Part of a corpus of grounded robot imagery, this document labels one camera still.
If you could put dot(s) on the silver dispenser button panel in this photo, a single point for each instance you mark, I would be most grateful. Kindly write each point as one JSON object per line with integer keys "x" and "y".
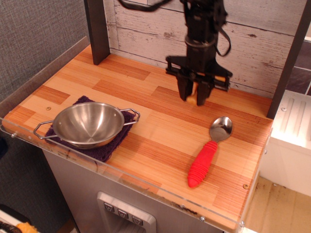
{"x": 121, "y": 217}

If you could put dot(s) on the dark grey left post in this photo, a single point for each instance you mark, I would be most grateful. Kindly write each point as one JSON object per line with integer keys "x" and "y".
{"x": 97, "y": 28}

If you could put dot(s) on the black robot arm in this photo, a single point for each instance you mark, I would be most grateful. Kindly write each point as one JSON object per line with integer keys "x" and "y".
{"x": 204, "y": 20}

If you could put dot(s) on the red handled metal spoon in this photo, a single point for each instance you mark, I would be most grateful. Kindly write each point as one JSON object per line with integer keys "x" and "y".
{"x": 220, "y": 130}

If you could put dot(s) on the clear acrylic edge guard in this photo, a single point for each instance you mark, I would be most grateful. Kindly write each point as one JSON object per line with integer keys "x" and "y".
{"x": 155, "y": 157}

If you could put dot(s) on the purple cloth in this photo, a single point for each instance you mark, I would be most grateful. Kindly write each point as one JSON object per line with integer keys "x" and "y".
{"x": 101, "y": 153}

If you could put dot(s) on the orange object bottom left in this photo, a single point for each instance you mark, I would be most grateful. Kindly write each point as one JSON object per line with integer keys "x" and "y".
{"x": 27, "y": 228}

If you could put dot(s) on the dark grey right post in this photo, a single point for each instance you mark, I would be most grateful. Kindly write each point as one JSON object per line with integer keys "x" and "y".
{"x": 291, "y": 60}

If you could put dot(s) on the stainless steel kadai bowl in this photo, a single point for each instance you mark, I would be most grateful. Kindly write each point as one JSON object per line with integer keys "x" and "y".
{"x": 90, "y": 125}

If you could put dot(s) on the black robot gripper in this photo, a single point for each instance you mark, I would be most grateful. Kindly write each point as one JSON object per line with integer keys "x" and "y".
{"x": 199, "y": 65}

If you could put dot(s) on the yellow plastic chicken leg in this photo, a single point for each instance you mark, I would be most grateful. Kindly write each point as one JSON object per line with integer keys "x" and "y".
{"x": 217, "y": 81}

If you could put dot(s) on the dark grey post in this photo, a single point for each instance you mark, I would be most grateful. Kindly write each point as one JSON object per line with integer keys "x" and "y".
{"x": 97, "y": 28}
{"x": 291, "y": 60}

